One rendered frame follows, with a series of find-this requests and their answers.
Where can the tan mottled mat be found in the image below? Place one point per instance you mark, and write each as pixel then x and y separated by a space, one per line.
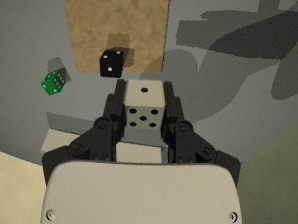
pixel 136 27

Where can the green die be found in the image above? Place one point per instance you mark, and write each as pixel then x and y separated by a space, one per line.
pixel 53 83

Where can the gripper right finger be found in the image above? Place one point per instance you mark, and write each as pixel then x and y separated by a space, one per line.
pixel 186 146

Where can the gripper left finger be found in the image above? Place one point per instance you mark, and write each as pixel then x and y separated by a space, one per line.
pixel 98 142

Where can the white die with black pips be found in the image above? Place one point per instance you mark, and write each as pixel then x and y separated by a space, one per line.
pixel 143 104

